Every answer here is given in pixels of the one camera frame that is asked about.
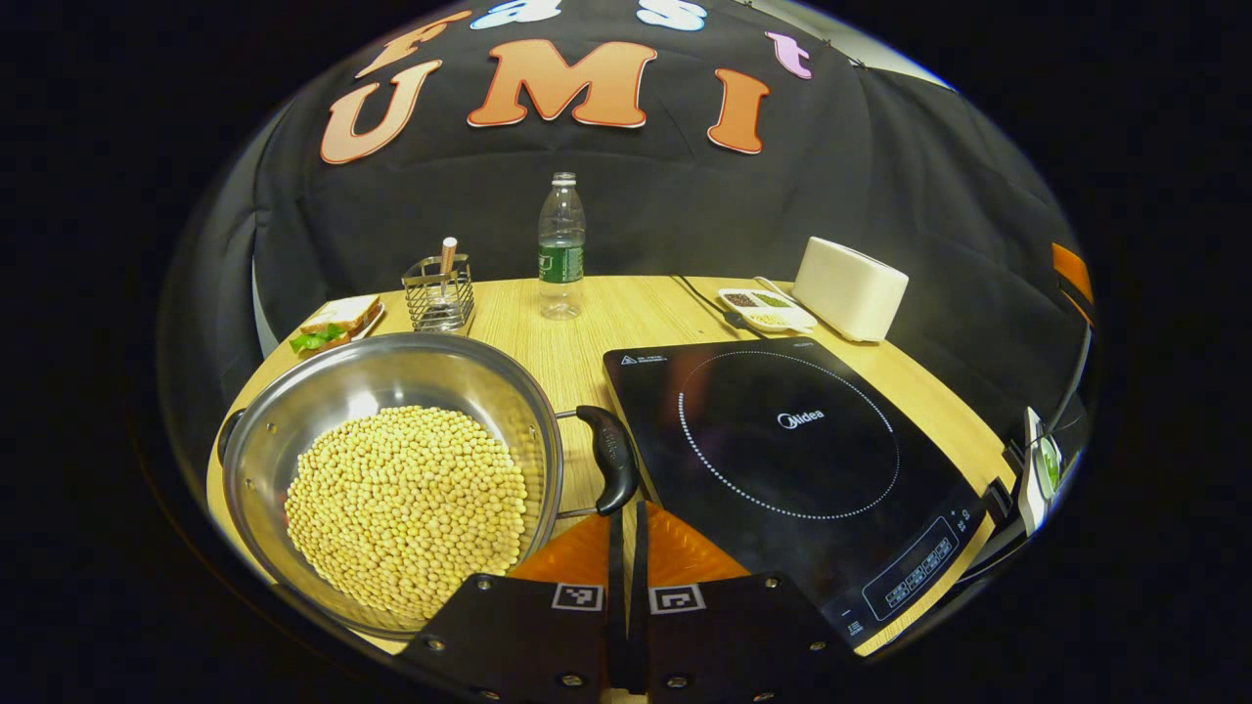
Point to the black backdrop cloth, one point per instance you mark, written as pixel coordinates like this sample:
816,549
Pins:
685,215

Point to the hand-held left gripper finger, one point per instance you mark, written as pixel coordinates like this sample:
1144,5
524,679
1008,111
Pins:
640,587
617,587

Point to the wooden stick with pale tip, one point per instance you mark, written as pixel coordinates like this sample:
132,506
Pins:
448,256

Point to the pile of yellow soybeans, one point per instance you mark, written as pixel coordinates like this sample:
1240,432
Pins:
411,508

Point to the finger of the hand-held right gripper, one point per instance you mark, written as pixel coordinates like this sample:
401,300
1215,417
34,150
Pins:
1073,274

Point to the white divided seasoning dish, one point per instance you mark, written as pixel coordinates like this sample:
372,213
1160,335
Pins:
768,308

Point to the sandwich with lettuce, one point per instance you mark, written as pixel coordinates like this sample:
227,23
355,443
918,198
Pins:
337,318

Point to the black induction cooktop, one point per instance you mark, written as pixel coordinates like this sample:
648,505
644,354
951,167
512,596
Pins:
782,489

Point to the stainless steel pot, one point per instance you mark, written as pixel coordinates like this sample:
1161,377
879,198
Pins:
391,376

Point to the small white plate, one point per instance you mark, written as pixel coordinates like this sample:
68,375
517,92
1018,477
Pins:
377,318

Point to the clear plastic water bottle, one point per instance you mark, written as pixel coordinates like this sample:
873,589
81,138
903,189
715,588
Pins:
561,254

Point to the white toaster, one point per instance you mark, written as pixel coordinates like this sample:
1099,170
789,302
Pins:
849,288

